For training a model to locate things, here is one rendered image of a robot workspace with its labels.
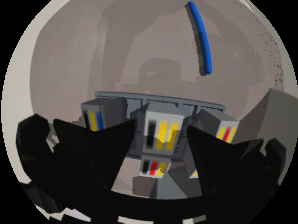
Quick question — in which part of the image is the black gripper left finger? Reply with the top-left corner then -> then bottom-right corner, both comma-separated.
53,119 -> 137,190

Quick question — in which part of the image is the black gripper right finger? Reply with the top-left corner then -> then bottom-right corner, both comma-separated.
186,125 -> 265,196

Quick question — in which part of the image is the dark grey flat panel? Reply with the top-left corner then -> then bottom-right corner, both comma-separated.
255,88 -> 298,186

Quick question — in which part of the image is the grey slotted rack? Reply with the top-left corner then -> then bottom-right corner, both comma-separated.
94,91 -> 226,164

